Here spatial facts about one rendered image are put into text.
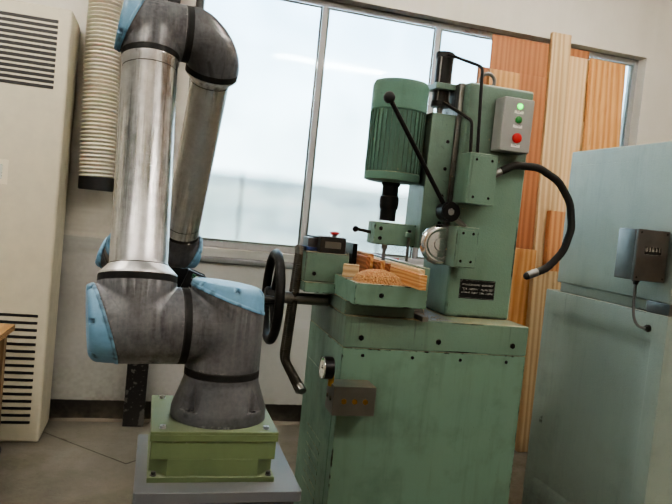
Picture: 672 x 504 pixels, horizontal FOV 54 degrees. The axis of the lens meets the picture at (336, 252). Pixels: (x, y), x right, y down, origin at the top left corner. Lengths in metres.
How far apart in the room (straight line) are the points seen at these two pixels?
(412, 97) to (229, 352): 1.06
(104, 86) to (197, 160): 1.55
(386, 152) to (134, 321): 1.04
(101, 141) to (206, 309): 1.86
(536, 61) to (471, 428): 2.27
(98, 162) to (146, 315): 1.85
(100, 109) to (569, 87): 2.39
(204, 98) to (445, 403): 1.10
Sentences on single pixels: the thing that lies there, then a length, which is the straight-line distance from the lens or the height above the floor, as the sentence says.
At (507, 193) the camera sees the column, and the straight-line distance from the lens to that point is 2.13.
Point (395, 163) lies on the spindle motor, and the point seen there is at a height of 1.25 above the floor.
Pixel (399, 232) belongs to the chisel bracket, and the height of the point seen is 1.04.
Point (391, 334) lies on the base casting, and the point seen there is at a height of 0.75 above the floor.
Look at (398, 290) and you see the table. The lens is 1.82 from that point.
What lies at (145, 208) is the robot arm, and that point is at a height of 1.05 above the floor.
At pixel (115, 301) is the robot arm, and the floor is 0.88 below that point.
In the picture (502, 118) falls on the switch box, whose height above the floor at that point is 1.41.
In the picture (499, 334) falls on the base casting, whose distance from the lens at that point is 2.03.
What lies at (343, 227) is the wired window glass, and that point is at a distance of 3.43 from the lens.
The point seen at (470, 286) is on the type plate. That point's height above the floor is 0.90.
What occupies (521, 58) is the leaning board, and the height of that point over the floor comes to 2.00.
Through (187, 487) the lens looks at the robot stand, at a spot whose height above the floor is 0.55.
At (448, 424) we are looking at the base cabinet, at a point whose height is 0.50.
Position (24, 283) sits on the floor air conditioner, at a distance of 3.00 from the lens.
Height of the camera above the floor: 1.07
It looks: 3 degrees down
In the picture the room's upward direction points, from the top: 6 degrees clockwise
